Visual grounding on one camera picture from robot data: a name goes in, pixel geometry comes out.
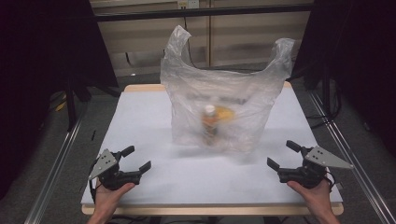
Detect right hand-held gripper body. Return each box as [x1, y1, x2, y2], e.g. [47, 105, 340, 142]
[276, 146, 355, 189]

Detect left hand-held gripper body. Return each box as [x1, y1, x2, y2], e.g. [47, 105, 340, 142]
[88, 148, 143, 191]

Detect translucent plastic bag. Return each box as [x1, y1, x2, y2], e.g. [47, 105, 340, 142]
[160, 24, 295, 156]

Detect brown drink bottle white cap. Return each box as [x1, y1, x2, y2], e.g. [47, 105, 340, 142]
[201, 105, 219, 147]

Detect person's right hand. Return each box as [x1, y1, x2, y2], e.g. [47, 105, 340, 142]
[286, 179, 334, 217]

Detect person's left hand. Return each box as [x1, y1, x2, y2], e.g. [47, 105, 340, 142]
[92, 178, 136, 219]

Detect round yellow item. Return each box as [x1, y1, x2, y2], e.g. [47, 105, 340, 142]
[214, 105, 235, 122]

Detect black metal stand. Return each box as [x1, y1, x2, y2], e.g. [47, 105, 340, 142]
[63, 76, 93, 133]

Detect yellow floor item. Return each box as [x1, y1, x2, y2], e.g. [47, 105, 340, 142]
[55, 98, 68, 113]

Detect black curtain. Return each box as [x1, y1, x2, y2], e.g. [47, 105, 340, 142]
[0, 0, 120, 200]
[290, 0, 396, 158]

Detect black horizontal bar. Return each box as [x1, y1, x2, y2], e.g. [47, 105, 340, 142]
[92, 3, 315, 22]

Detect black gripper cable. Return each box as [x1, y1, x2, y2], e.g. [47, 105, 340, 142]
[88, 160, 105, 203]
[322, 170, 338, 191]

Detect metal floor rail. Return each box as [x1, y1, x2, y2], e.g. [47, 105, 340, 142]
[23, 113, 86, 224]
[307, 89, 396, 224]

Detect black floor cables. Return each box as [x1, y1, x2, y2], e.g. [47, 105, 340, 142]
[305, 77, 344, 130]

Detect black hanging cable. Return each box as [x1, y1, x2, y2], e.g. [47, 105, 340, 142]
[182, 17, 201, 70]

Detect wall power outlet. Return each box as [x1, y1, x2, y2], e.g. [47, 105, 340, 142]
[177, 0, 201, 10]

